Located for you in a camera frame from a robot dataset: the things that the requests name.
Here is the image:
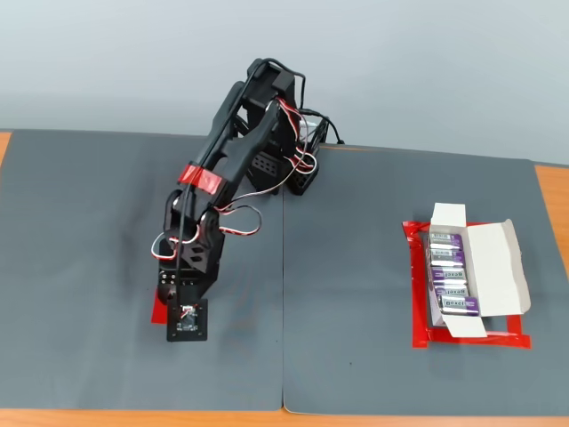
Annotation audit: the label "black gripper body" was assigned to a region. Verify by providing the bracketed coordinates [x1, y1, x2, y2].
[155, 247, 221, 307]

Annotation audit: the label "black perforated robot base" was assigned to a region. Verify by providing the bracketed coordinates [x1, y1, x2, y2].
[248, 150, 319, 197]

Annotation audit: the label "white cardboard box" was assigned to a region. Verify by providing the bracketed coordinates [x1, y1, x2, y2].
[428, 202, 533, 340]

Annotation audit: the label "red tape patch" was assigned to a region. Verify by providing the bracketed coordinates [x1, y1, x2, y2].
[149, 287, 171, 326]

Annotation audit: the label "red tape band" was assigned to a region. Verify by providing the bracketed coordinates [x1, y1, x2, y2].
[178, 164, 224, 196]

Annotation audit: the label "grey rubber mat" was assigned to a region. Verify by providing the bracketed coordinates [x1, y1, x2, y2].
[282, 144, 569, 417]
[0, 129, 285, 411]

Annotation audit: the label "black table clamp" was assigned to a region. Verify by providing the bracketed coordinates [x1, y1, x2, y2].
[301, 117, 333, 153]

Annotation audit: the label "black camera cable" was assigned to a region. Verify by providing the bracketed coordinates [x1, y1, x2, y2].
[172, 57, 347, 315]

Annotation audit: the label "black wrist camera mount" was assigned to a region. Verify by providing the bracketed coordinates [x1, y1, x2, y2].
[165, 298, 210, 343]

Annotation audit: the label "red white servo wires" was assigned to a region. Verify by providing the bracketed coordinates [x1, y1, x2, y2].
[150, 100, 317, 263]

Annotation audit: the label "red tape frame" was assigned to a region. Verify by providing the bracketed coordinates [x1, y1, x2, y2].
[402, 219, 533, 350]

